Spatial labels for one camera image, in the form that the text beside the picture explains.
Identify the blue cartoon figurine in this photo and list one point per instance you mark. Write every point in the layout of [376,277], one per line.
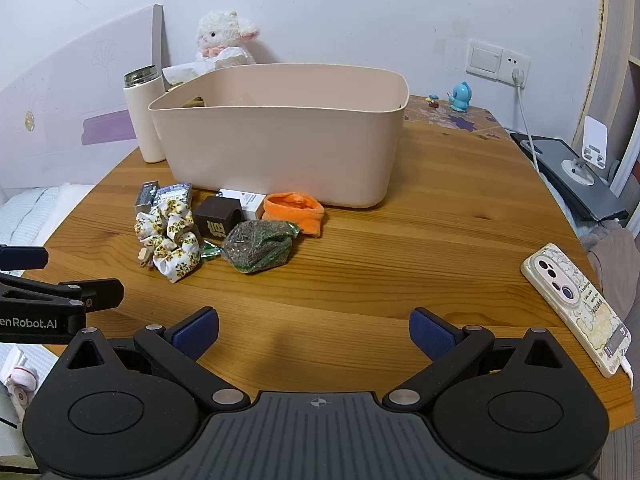
[459,98]

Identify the white thermos bottle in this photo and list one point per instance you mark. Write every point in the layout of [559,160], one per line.
[145,125]

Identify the purple flower patterned mat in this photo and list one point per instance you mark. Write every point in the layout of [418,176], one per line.
[450,121]

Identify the white plush sheep toy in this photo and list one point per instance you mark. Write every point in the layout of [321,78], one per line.
[220,35]

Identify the white purple printed headboard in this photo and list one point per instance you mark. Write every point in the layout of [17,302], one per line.
[65,90]

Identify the white phone stand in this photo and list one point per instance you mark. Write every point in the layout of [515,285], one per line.
[595,145]

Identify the white small box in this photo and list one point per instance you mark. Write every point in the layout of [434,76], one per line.
[248,203]

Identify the orange fabric pouch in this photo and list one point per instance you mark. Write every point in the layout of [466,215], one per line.
[295,210]

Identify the clear bag of dried herbs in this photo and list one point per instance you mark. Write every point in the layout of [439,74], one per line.
[257,247]

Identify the dark brown square box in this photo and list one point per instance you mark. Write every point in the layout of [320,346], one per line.
[215,216]

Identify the green candy wrapper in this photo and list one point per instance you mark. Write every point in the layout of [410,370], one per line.
[210,250]

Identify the tiny brown figurine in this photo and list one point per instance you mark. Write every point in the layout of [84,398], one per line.
[432,101]

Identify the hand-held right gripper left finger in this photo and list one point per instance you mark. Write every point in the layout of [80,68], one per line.
[196,334]

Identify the grey board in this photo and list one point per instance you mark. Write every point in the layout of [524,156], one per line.
[157,40]

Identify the floral white yellow scrunchie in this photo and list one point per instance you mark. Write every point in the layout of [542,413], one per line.
[175,212]
[181,260]

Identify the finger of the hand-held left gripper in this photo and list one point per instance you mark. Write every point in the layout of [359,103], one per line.
[27,257]
[102,292]

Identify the pink plastic storage basin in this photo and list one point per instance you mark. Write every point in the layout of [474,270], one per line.
[280,150]

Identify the small dark packet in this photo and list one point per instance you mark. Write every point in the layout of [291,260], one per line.
[146,194]

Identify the white wall socket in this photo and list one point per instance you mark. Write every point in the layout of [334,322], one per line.
[514,62]

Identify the smartphone with cartoon case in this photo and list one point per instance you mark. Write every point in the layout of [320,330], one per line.
[575,305]

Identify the cream paper packet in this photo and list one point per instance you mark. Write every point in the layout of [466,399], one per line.
[180,73]

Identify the grey brown cloth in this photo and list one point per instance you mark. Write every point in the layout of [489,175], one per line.
[616,265]

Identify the white red headphones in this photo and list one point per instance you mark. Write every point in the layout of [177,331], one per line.
[22,380]

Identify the small olive brown object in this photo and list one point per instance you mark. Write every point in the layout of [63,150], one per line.
[194,102]

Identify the wooden door frame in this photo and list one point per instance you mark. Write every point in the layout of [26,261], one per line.
[612,60]

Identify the blue patterned small box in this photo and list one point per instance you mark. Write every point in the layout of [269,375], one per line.
[173,193]

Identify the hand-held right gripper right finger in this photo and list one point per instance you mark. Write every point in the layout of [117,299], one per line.
[433,334]

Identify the white wall switch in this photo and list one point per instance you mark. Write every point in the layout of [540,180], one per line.
[484,61]

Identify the white quilted bedding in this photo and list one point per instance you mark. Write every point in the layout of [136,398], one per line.
[30,215]

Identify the dark grey laptop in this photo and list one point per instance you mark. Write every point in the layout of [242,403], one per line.
[585,195]

